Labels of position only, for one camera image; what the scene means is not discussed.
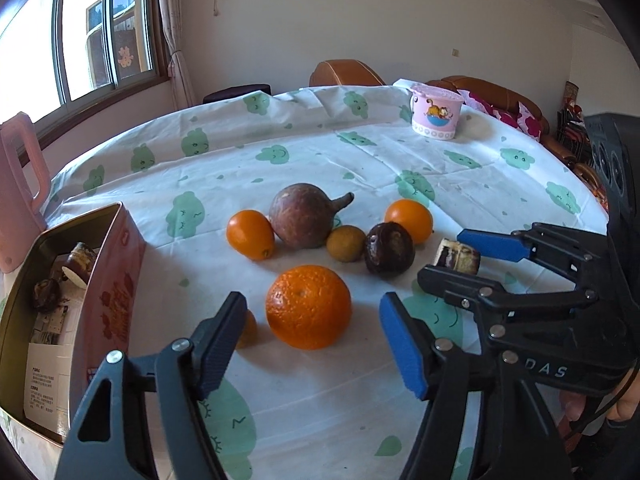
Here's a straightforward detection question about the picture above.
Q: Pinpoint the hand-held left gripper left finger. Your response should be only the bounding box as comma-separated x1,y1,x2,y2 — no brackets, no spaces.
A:
54,291,249,480

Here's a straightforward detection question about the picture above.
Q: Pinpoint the brown leather armchair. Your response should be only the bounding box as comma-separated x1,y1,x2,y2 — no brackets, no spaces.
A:
308,59,387,87

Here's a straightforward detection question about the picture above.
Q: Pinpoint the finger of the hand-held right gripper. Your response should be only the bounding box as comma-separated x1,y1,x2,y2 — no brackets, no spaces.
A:
456,222,609,291
417,265,599,347

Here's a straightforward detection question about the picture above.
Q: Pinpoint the sliding glass window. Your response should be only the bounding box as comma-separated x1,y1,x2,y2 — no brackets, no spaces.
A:
0,0,168,151

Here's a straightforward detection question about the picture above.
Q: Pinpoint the dark wrinkled passion fruit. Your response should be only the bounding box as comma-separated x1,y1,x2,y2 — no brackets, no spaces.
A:
363,222,416,280

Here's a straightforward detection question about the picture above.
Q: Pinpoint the purple-brown fruit with stem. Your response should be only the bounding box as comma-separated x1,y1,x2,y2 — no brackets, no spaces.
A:
269,183,356,250

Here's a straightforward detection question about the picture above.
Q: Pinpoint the white paper leaflet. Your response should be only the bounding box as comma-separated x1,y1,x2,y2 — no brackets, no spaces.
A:
22,300,91,436

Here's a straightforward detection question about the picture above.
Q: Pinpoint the brown leather sofa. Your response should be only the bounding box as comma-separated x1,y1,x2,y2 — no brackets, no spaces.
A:
425,75,608,211

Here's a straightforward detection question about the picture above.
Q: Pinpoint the pink cartoon print cup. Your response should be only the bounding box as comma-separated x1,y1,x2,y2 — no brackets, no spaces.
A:
409,82,463,141

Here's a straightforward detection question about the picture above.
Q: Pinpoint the person's right hand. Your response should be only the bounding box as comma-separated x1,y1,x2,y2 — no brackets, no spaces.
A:
559,367,640,423

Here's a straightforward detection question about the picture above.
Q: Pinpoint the floral pink white pillow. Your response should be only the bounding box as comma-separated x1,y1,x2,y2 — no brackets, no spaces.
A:
457,89,501,116
492,101,546,139

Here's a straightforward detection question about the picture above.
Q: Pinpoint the dark round stool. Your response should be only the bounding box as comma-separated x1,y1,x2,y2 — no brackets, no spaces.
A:
202,87,273,106

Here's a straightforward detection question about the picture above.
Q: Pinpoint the small green-brown round fruit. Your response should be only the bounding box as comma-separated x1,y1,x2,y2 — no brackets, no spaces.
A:
326,225,367,264

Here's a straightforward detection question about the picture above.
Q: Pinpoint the brown and white snack piece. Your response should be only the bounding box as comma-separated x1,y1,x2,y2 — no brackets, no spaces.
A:
434,239,482,275

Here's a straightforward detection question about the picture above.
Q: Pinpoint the black metal rack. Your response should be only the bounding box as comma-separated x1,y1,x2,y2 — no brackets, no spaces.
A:
554,80,593,163

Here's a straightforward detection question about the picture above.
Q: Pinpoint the pink electric kettle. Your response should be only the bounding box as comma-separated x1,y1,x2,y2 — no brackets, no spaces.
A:
0,111,52,275

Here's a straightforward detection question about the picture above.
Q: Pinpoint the dark dried fruit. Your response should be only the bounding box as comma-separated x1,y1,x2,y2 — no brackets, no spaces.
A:
32,278,62,311

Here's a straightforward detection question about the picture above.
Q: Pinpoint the small orange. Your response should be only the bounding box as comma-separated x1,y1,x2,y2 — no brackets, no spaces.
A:
384,199,434,246
235,309,259,350
226,209,276,261

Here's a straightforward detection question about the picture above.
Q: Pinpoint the brown wrapped snack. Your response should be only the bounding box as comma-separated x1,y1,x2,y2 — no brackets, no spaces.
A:
62,242,98,288

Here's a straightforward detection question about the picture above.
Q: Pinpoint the large orange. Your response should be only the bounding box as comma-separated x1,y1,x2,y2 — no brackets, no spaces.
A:
265,265,352,351

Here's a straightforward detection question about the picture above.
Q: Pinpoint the pale patterned curtain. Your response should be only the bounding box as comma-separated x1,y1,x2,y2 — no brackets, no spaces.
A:
156,0,197,110

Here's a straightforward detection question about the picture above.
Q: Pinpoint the pink metal tin box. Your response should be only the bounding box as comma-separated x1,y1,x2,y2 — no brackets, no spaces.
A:
0,202,147,446

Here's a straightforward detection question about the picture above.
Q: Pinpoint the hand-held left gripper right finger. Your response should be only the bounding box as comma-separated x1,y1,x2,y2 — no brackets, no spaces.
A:
378,292,575,480

